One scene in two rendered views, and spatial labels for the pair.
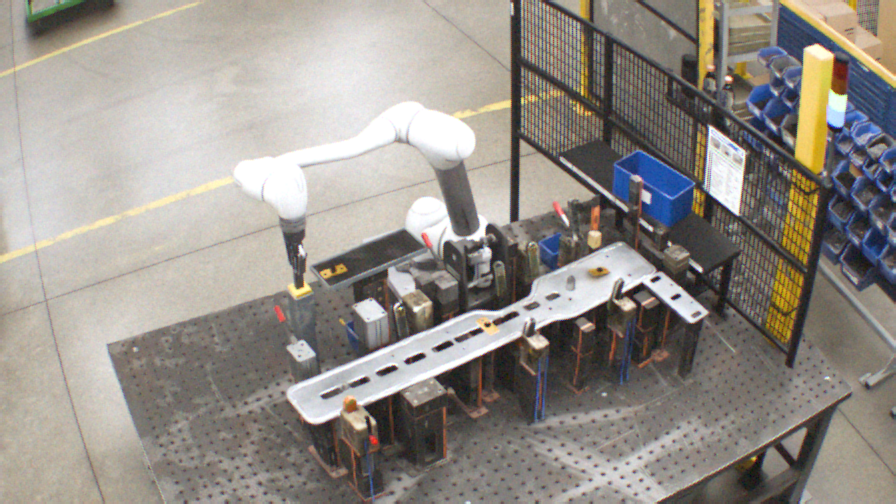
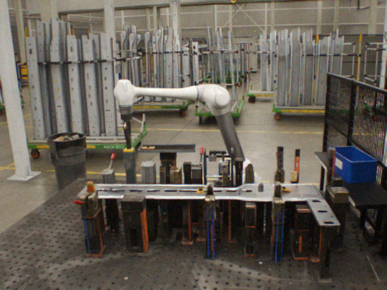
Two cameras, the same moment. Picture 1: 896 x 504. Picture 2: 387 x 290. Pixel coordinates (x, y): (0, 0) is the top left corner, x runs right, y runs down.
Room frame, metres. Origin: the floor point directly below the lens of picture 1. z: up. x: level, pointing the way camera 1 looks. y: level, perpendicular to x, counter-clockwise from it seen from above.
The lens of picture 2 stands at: (1.38, -1.30, 1.82)
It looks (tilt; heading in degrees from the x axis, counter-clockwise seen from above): 16 degrees down; 38
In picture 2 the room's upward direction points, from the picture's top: 2 degrees counter-clockwise
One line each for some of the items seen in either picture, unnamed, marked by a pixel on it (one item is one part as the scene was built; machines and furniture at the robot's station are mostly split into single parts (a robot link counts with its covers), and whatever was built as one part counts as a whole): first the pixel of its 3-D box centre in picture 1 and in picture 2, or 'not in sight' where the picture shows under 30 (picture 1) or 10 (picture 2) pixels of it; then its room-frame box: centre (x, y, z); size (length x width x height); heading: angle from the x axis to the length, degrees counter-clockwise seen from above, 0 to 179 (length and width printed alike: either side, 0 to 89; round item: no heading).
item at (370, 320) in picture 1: (373, 357); (150, 194); (2.89, 0.24, 0.90); 0.13 x 0.10 x 0.41; 33
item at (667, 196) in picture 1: (654, 187); (351, 163); (3.57, -0.77, 1.10); 0.30 x 0.17 x 0.13; 42
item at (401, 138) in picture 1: (404, 121); (209, 93); (3.40, 0.14, 1.48); 0.18 x 0.14 x 0.13; 145
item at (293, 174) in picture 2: (591, 274); (292, 200); (3.33, -0.51, 0.88); 0.04 x 0.04 x 0.36; 33
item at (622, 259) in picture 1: (483, 330); (197, 191); (2.91, -0.11, 1.00); 1.38 x 0.22 x 0.02; 123
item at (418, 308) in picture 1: (418, 344); (177, 197); (2.97, 0.10, 0.89); 0.13 x 0.11 x 0.38; 33
